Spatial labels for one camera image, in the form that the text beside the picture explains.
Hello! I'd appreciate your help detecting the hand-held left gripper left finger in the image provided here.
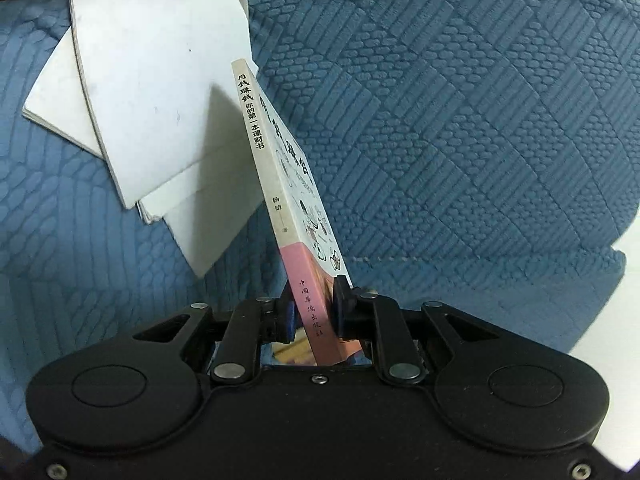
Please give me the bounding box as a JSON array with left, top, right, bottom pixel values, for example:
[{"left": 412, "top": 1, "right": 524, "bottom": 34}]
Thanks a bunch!
[{"left": 132, "top": 287, "right": 301, "bottom": 386}]

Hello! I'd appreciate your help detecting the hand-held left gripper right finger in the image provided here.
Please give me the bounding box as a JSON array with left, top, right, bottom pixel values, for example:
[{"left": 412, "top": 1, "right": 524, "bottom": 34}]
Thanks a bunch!
[{"left": 332, "top": 275, "right": 501, "bottom": 386}]

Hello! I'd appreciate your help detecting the white and pink book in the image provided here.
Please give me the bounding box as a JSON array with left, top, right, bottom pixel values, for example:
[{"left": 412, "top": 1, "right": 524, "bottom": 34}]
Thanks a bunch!
[{"left": 231, "top": 58, "right": 371, "bottom": 366}]

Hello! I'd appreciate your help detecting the white booklet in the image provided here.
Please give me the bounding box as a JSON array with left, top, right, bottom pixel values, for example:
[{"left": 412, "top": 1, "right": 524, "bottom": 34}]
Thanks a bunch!
[
  {"left": 139, "top": 157, "right": 282, "bottom": 279},
  {"left": 67, "top": 0, "right": 261, "bottom": 211},
  {"left": 22, "top": 25, "right": 108, "bottom": 157}
]

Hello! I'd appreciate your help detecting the blue quilted cloth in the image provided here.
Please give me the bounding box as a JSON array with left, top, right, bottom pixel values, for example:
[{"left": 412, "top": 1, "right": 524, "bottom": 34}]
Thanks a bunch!
[{"left": 0, "top": 0, "right": 628, "bottom": 453}]

